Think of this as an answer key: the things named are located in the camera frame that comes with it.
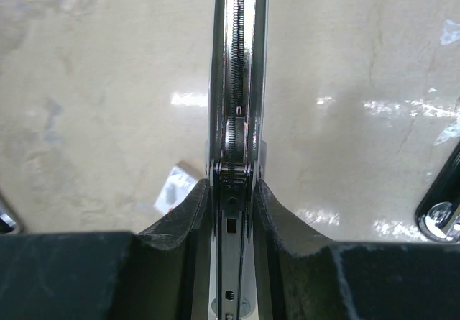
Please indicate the black carrying case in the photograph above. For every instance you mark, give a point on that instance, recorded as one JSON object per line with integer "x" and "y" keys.
{"x": 437, "y": 215}

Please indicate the white staple box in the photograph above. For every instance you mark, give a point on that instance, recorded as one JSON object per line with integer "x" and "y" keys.
{"x": 180, "y": 182}

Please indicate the grey deli stapler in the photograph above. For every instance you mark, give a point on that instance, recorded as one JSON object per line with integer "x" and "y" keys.
{"x": 236, "y": 151}

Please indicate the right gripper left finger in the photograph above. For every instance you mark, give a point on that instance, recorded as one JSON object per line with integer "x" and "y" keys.
{"x": 160, "y": 273}

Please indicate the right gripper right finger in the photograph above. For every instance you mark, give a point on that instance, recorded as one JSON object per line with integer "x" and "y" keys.
{"x": 301, "y": 274}

